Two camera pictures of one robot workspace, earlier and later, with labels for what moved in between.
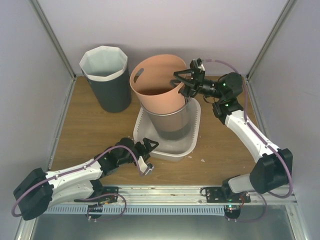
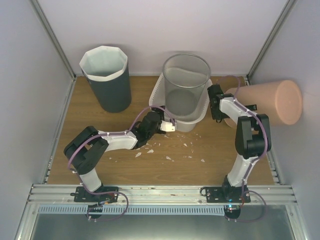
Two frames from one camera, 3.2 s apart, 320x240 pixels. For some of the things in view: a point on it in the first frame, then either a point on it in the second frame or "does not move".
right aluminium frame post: (271, 38) does not move
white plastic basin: (173, 150) -> (158, 98)
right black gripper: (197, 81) -> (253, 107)
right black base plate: (214, 194) does not move
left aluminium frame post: (56, 37) does not move
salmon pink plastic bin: (150, 79) -> (282, 100)
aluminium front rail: (187, 195) does not move
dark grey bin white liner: (106, 69) does not move
